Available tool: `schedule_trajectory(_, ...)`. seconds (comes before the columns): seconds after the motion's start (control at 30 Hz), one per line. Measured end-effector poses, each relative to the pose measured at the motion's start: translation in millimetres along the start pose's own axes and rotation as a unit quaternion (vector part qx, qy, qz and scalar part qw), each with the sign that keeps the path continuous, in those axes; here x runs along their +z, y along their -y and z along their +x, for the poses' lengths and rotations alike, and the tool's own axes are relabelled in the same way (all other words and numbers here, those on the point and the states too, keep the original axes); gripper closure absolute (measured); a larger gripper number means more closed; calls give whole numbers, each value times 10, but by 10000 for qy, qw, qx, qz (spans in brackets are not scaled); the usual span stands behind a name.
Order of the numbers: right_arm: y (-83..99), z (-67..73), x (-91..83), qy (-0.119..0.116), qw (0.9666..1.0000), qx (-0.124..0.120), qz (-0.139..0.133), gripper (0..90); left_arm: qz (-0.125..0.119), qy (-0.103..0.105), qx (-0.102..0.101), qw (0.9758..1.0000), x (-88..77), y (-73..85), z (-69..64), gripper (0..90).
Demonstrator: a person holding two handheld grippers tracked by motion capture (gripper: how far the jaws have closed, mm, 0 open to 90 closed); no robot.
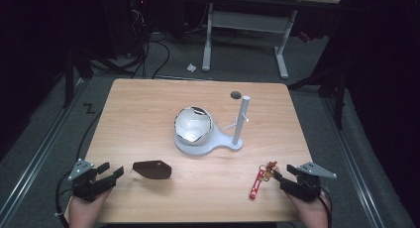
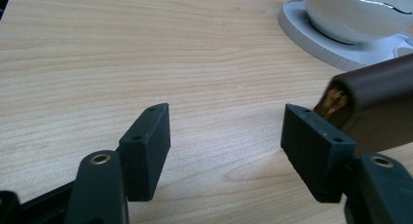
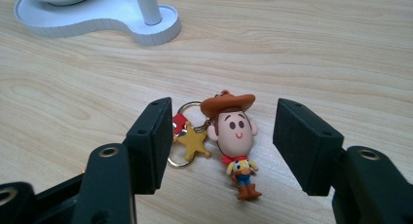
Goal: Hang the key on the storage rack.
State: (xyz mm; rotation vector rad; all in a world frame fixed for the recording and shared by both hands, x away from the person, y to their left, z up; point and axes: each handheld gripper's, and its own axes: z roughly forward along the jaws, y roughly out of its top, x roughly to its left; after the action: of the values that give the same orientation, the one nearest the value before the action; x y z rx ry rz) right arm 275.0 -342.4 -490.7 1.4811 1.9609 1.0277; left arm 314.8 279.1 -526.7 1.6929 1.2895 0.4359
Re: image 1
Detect black metal stand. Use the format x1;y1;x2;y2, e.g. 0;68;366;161
61;46;94;109
286;63;349;131

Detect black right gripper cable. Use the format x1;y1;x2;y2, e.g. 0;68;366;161
317;185;333;228

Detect person's right hand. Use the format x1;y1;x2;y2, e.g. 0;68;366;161
284;190;332;228

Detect black floor cables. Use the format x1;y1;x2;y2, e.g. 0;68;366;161
128;9;171;80

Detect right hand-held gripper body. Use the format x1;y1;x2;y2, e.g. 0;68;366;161
282;161;338;203

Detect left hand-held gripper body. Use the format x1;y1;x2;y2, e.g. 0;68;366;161
67;158;116;203

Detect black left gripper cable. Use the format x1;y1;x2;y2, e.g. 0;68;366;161
54;171;74;228

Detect white desk frame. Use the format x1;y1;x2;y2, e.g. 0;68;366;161
201;0;342;80

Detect white stand with peg post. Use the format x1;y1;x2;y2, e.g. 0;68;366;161
173;95;252;157

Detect metal floor rail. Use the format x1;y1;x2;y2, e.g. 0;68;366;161
321;97;386;228
0;78;87;220

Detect person's left hand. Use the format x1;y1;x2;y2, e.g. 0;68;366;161
67;187;114;228

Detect small red object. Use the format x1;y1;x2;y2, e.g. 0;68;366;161
298;31;312;45

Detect white bowl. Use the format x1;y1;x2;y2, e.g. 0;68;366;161
173;105;214;147

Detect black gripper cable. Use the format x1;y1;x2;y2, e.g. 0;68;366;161
54;171;74;228
317;185;333;228

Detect thin black floor cable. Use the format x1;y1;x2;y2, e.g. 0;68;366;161
75;111;103;162

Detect brown leather wallet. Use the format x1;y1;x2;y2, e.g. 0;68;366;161
130;160;173;180

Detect red keychain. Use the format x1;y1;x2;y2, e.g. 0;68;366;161
249;161;280;201

